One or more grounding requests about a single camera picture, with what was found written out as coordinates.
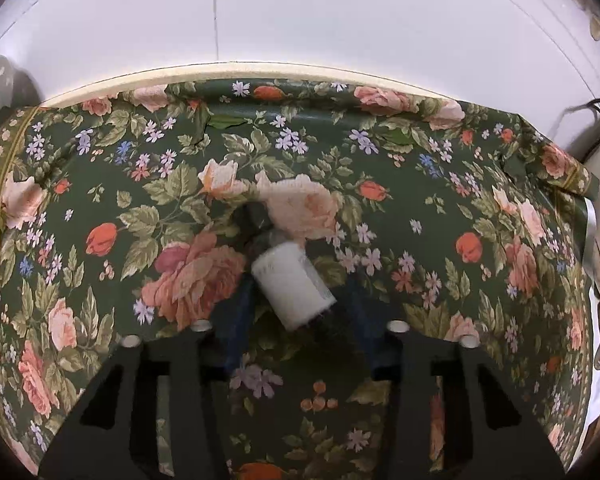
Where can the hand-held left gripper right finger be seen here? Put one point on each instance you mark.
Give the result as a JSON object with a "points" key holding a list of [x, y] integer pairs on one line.
{"points": [[362, 325]]}

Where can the plastic bottle with white label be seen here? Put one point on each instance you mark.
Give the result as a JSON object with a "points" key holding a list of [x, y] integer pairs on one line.
{"points": [[290, 280]]}

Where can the white table liner sheet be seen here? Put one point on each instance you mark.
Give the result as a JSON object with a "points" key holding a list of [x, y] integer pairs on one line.
{"points": [[589, 225]]}

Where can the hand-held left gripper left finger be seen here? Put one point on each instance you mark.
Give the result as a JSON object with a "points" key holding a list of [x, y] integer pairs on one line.
{"points": [[235, 315]]}

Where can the green floral tablecloth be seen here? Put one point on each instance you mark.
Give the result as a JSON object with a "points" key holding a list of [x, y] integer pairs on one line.
{"points": [[130, 185]]}

